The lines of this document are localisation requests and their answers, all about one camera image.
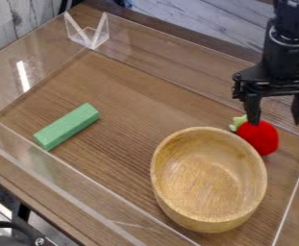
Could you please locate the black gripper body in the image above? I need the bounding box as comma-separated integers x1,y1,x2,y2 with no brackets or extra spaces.
231,63,299,102

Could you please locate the red plush strawberry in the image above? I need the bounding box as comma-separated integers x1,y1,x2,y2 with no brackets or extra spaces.
228,115,279,156

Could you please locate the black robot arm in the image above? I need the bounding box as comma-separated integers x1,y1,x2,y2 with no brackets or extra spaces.
232,0,299,125

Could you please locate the wooden bowl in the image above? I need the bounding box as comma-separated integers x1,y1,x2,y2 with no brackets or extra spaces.
149,127,267,234

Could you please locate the green rectangular block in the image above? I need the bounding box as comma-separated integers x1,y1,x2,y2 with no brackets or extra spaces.
33,103,100,151

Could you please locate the clear acrylic corner bracket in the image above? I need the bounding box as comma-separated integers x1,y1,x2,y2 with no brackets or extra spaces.
62,12,109,50

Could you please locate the clear acrylic tray wall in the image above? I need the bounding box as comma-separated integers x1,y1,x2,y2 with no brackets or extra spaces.
0,123,199,246

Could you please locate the black table leg bracket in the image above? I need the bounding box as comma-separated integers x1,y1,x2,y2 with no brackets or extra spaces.
12,204,56,246

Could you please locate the black cable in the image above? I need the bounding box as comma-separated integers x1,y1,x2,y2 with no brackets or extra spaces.
0,219,24,246

